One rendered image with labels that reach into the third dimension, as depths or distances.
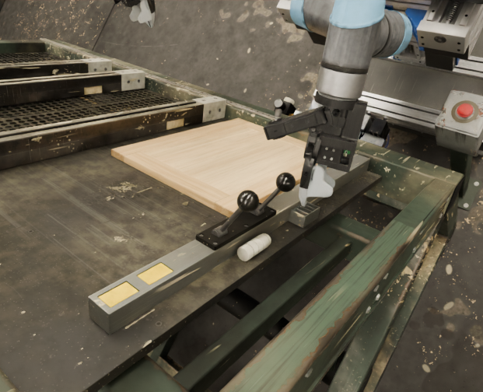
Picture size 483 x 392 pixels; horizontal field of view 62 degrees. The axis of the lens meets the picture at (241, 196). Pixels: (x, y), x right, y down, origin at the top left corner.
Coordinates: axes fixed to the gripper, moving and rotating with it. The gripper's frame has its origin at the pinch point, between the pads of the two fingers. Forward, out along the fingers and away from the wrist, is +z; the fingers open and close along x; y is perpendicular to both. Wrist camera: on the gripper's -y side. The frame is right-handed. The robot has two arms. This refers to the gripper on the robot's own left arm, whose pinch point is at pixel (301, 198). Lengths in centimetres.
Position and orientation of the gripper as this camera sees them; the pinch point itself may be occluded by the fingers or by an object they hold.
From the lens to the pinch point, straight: 77.7
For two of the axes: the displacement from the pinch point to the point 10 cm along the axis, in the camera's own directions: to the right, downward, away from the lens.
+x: 3.1, -4.1, 8.6
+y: 9.4, 2.5, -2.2
